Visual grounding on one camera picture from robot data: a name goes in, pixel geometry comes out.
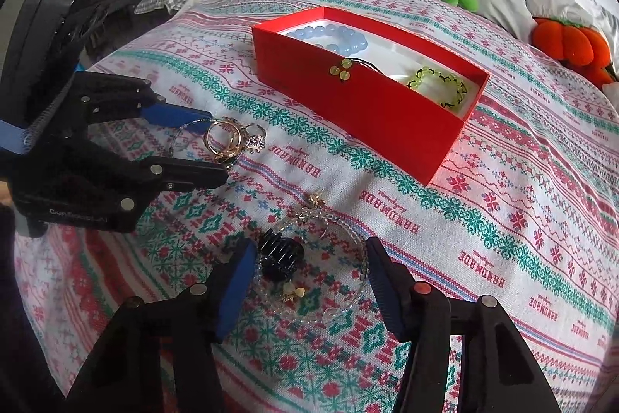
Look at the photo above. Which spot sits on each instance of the orange pumpkin plush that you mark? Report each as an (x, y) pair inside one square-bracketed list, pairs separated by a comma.
[(561, 40)]

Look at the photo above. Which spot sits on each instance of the small green charm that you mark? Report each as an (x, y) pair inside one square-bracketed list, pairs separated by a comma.
[(341, 70)]

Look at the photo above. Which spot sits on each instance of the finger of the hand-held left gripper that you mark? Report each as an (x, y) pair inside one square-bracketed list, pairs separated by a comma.
[(193, 176), (169, 115)]

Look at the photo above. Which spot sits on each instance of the gold rings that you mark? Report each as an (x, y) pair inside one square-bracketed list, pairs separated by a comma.
[(227, 147)]

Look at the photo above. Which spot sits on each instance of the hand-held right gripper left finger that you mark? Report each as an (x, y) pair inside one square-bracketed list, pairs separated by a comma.
[(237, 292)]

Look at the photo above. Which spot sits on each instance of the patterned knit-print blanket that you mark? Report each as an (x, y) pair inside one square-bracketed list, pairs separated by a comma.
[(483, 224)]

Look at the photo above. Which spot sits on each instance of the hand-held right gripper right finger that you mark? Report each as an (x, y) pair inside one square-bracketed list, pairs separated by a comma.
[(387, 292)]

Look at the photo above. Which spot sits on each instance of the red pumpkin plush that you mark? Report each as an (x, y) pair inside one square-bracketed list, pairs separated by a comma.
[(602, 69)]

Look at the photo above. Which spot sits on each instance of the gold earring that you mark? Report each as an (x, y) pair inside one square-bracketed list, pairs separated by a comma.
[(317, 200), (300, 292)]

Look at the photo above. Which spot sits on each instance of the red jewelry box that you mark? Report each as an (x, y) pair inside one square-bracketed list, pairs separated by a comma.
[(367, 118)]

